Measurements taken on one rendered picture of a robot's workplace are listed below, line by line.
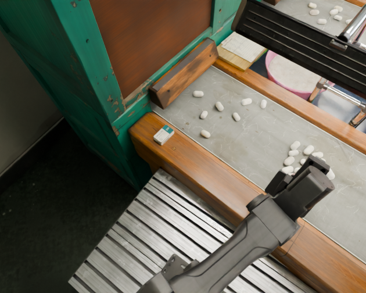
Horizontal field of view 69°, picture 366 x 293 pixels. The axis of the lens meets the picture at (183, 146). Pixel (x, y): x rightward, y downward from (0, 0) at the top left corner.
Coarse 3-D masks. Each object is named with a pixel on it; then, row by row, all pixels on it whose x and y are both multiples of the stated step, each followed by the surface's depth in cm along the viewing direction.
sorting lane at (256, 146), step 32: (192, 96) 95; (224, 96) 95; (256, 96) 95; (192, 128) 89; (224, 128) 89; (256, 128) 88; (288, 128) 88; (320, 128) 88; (224, 160) 83; (256, 160) 83; (352, 160) 82; (352, 192) 77; (320, 224) 73; (352, 224) 73
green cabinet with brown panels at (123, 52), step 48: (0, 0) 71; (48, 0) 45; (96, 0) 53; (144, 0) 63; (192, 0) 77; (240, 0) 98; (48, 48) 72; (96, 48) 58; (144, 48) 72; (192, 48) 90; (96, 96) 67
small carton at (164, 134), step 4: (164, 128) 84; (168, 128) 84; (172, 128) 84; (160, 132) 83; (164, 132) 83; (168, 132) 83; (172, 132) 83; (156, 136) 83; (160, 136) 83; (164, 136) 83; (168, 136) 83; (156, 140) 83; (160, 140) 82; (164, 140) 82; (160, 144) 83
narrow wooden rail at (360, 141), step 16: (224, 64) 99; (240, 80) 97; (256, 80) 95; (272, 96) 92; (288, 96) 91; (304, 112) 88; (320, 112) 88; (336, 128) 85; (352, 128) 85; (352, 144) 83
